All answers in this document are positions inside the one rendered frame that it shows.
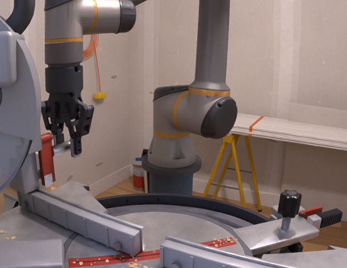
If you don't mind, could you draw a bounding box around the red and white tin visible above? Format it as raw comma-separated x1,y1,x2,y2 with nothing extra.
132,164,146,192

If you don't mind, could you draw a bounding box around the yellow sawhorse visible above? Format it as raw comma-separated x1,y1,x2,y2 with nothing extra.
202,133,263,212

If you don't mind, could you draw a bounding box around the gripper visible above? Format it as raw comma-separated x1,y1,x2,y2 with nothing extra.
41,65,95,159

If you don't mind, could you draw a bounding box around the grey round saw table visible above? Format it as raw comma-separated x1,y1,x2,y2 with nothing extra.
63,205,321,268

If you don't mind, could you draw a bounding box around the black ribbed handle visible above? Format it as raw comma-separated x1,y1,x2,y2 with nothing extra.
320,208,344,228

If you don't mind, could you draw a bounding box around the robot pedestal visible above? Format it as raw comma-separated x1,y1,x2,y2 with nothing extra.
141,152,203,194

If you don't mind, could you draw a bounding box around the grey mitre saw body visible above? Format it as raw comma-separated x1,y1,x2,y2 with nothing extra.
0,12,347,268

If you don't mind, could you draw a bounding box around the red lever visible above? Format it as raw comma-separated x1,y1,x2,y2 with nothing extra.
298,206,324,219

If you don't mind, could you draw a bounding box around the red kerf plate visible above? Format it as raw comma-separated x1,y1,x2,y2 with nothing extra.
68,236,237,268

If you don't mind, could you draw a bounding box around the orange cable coil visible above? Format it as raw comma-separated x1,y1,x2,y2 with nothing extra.
83,33,101,93

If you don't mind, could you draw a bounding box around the black dust hose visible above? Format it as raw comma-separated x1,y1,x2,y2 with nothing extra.
4,0,36,35

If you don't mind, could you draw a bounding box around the silver metal bar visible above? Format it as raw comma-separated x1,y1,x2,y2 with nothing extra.
52,138,72,156

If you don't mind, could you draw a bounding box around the black lock knob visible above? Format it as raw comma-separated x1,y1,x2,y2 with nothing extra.
277,189,303,233

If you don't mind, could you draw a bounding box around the red and silver block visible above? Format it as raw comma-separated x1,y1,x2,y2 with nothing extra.
38,133,57,187

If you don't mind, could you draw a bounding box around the orange strap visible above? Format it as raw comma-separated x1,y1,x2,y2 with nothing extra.
248,115,265,137

